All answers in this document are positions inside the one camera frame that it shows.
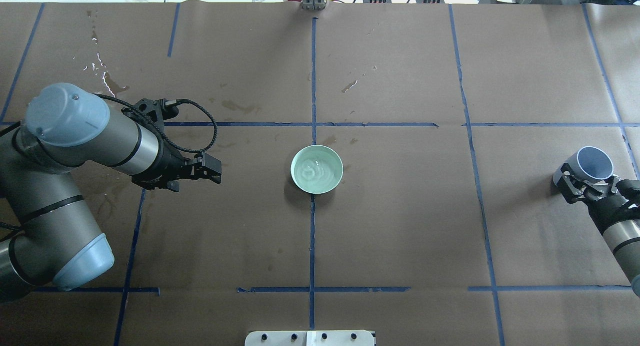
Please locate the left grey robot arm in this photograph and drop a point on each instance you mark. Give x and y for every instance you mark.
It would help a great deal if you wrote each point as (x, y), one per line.
(58, 240)

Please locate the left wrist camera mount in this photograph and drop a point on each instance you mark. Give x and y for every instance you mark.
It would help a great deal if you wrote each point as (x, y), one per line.
(151, 114)

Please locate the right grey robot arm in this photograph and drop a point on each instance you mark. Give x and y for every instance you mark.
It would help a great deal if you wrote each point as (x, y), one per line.
(623, 241)

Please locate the light green bowl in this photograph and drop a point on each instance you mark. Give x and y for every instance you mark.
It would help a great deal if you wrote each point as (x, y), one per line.
(317, 169)

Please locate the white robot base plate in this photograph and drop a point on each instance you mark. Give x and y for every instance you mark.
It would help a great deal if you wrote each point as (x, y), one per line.
(311, 338)

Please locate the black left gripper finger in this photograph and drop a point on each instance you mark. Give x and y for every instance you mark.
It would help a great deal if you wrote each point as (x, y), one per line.
(206, 164)

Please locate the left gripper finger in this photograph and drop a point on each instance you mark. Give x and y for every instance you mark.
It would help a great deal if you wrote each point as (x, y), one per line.
(212, 176)

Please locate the blue-grey plastic cup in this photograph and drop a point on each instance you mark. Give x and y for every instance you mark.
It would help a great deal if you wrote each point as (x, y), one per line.
(590, 163)

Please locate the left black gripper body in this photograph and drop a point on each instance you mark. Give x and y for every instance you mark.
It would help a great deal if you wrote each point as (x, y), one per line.
(170, 167)

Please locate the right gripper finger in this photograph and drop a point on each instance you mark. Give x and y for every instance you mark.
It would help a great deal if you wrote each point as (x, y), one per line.
(602, 187)
(571, 185)

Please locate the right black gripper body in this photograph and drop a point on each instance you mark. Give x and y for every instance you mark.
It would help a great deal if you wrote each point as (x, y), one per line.
(614, 212)

